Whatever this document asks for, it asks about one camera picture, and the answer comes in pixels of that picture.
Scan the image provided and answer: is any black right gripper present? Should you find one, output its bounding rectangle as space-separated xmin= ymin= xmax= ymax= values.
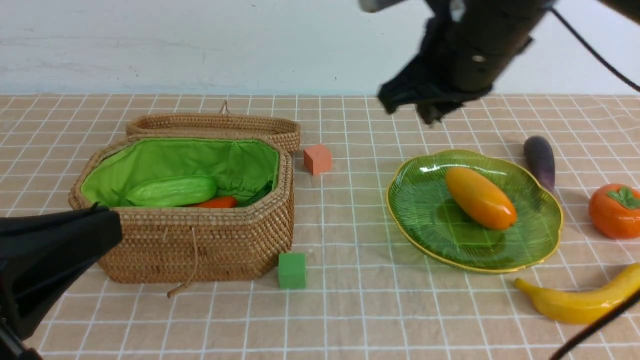
xmin=377 ymin=10 xmax=493 ymax=126

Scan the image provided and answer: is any purple toy eggplant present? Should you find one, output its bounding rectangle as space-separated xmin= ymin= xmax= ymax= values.
xmin=523 ymin=136 xmax=556 ymax=193

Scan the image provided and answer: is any orange yellow toy mango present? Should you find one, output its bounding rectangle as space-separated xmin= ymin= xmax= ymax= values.
xmin=445 ymin=166 xmax=518 ymax=231

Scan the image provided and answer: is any orange toy persimmon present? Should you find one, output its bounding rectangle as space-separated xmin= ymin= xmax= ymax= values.
xmin=588 ymin=183 xmax=640 ymax=240

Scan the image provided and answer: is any orange toy carrot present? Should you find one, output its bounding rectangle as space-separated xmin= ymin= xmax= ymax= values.
xmin=190 ymin=195 xmax=238 ymax=208

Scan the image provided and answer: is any yellow toy banana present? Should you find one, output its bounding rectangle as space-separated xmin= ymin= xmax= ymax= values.
xmin=514 ymin=262 xmax=640 ymax=325

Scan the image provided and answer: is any green toy cucumber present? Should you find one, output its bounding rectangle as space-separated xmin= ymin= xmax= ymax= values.
xmin=125 ymin=175 xmax=218 ymax=208

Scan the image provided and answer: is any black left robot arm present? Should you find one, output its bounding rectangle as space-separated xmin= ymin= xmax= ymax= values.
xmin=0 ymin=204 xmax=123 ymax=360

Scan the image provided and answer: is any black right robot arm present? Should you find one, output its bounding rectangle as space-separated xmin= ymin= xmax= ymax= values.
xmin=377 ymin=0 xmax=639 ymax=126

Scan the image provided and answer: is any green leaf-shaped glass plate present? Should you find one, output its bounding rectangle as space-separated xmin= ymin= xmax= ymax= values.
xmin=385 ymin=149 xmax=564 ymax=274

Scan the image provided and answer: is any orange foam cube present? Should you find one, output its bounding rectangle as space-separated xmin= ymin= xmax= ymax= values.
xmin=302 ymin=143 xmax=333 ymax=176

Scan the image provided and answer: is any woven wicker basket lid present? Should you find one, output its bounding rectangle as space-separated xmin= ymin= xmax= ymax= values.
xmin=125 ymin=100 xmax=301 ymax=153

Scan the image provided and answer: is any woven wicker basket green lining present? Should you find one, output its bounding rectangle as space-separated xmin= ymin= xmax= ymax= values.
xmin=68 ymin=134 xmax=295 ymax=285

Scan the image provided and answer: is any beige checkered tablecloth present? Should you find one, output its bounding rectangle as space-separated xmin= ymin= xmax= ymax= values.
xmin=0 ymin=94 xmax=639 ymax=360

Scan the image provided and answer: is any green foam cube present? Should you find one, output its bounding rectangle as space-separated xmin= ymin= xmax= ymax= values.
xmin=278 ymin=251 xmax=307 ymax=290

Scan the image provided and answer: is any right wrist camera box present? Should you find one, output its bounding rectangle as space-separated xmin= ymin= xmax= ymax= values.
xmin=358 ymin=0 xmax=405 ymax=14

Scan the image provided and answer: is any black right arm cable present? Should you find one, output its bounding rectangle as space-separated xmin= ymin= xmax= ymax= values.
xmin=547 ymin=5 xmax=640 ymax=360

